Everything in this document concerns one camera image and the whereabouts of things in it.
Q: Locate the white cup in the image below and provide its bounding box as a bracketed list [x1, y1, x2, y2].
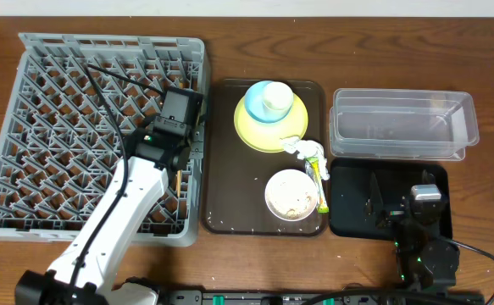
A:
[262, 81, 294, 123]

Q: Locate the light blue bowl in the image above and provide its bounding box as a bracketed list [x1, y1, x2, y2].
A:
[244, 80, 272, 123]

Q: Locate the white tissue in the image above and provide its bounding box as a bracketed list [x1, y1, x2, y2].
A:
[280, 136, 330, 180]

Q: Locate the black plastic tray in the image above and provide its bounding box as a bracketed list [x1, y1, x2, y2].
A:
[330, 158, 450, 241]

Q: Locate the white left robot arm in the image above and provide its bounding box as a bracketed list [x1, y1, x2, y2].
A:
[14, 88, 203, 304]

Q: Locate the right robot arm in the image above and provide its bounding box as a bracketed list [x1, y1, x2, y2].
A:
[365, 171, 459, 293]

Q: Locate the clear plastic container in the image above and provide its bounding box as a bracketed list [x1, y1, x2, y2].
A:
[329, 88, 480, 161]

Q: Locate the grey plastic dishwasher rack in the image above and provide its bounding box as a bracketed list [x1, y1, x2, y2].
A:
[0, 33, 210, 242]

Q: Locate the yellow plate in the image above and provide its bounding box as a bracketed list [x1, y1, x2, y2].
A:
[234, 95, 308, 153]

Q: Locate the dark brown serving tray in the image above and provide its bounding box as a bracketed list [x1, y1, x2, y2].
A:
[200, 79, 327, 237]

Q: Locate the yellow green snack wrapper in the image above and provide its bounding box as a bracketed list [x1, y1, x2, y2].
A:
[305, 157, 330, 214]

